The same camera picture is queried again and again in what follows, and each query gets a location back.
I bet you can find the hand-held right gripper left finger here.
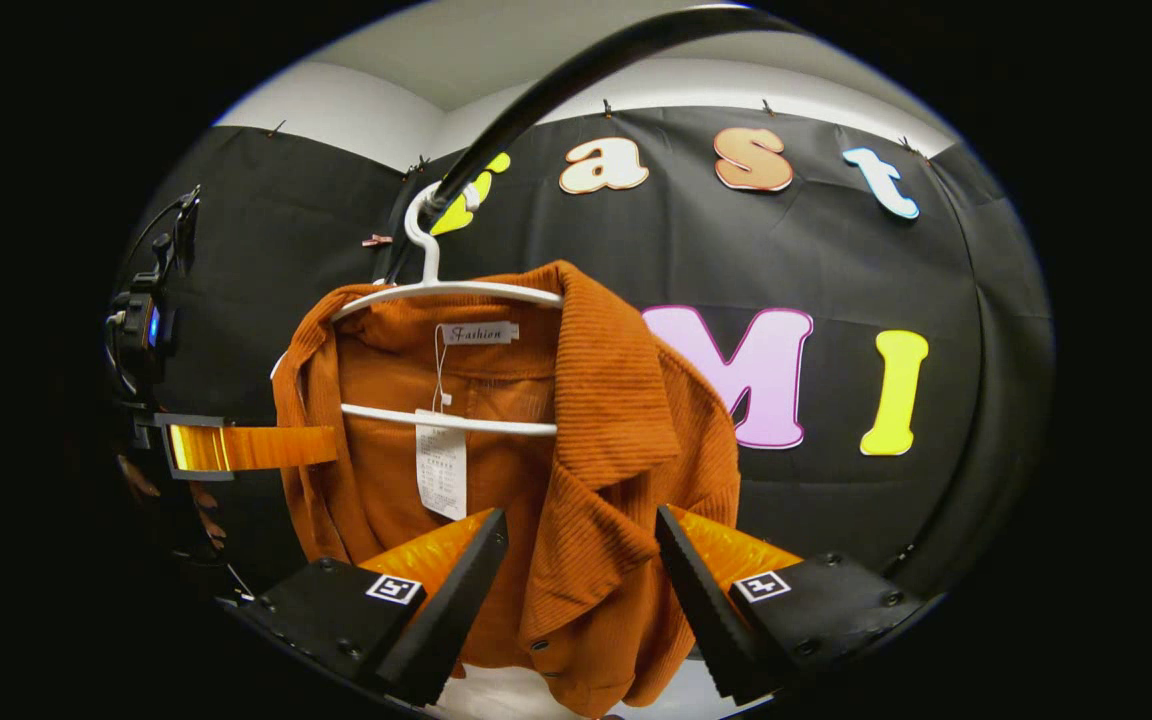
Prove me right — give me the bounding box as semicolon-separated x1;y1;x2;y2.
236;507;510;707

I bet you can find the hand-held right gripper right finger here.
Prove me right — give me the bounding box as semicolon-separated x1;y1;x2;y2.
654;504;924;703

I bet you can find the orange corduroy shirt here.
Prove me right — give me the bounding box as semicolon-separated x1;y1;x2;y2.
271;260;742;719

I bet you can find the white plastic hanger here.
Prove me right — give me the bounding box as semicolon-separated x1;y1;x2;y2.
331;183;565;438

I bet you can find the black backdrop cloth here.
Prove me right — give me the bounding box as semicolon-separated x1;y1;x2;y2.
116;105;1057;606

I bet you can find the row of black cloth clips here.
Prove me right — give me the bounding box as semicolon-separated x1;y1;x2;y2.
268;98;927;179

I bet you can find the black camera cable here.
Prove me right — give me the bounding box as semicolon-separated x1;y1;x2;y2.
119;195;187;296

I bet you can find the black clothes rail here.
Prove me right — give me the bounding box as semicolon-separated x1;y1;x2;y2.
381;5;809;286

